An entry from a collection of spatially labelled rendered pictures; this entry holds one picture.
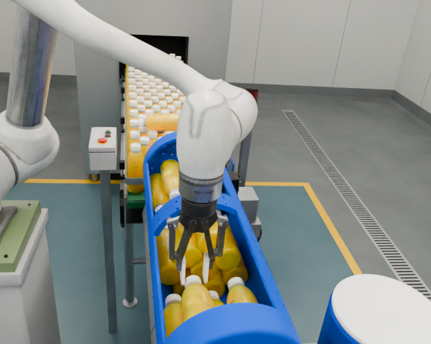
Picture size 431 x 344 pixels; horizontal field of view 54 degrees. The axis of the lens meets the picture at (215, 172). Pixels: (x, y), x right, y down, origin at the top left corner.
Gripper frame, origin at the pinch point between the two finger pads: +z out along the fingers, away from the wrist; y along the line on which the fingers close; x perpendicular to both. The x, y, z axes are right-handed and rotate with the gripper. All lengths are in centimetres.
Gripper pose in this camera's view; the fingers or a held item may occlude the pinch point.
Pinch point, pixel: (194, 269)
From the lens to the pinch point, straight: 99.7
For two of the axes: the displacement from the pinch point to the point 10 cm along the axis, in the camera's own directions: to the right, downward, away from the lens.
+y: 9.8, -0.2, 2.0
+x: -1.8, -4.8, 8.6
